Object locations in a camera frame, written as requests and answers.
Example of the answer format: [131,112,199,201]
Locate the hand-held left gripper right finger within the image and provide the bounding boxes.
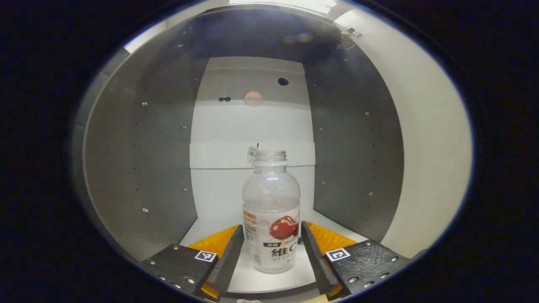
[300,220,412,302]

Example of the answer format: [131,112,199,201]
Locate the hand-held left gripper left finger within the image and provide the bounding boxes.
[137,223,245,303]

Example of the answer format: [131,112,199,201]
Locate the clear plastic bottle red label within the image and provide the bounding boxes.
[242,150,302,274]

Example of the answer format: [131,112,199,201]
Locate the white cabinet shelf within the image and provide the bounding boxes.
[180,209,369,295]

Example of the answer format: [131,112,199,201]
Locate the metal door hinge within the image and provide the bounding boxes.
[336,26,363,51]

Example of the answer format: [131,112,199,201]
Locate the large ceiling light panel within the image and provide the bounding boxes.
[229,0,337,14]

